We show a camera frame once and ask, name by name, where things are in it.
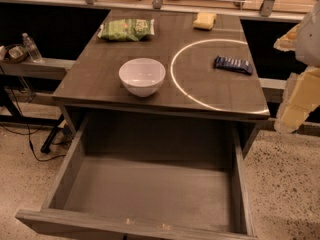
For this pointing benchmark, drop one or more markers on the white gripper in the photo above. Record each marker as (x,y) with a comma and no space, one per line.
(310,42)

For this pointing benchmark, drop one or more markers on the green jalapeno chip bag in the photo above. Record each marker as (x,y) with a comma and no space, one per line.
(126,30)

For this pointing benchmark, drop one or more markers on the open grey wooden drawer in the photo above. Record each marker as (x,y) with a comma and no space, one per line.
(134,176)

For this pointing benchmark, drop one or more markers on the dark blue snack bar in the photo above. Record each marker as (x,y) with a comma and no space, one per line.
(233,64)

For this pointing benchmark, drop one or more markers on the yellow sponge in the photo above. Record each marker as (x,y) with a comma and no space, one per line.
(204,21)

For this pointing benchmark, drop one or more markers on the grey wooden cabinet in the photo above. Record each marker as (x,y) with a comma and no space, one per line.
(172,72)

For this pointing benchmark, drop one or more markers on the white bowl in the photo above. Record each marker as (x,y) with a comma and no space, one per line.
(142,77)

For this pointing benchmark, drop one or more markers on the grey side shelf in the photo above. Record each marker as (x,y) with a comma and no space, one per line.
(54,69)

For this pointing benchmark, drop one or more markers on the clear plastic water bottle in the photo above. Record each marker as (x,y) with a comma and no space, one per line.
(32,48)

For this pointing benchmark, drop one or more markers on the dark bowl with items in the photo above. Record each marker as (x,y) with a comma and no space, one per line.
(13,54)

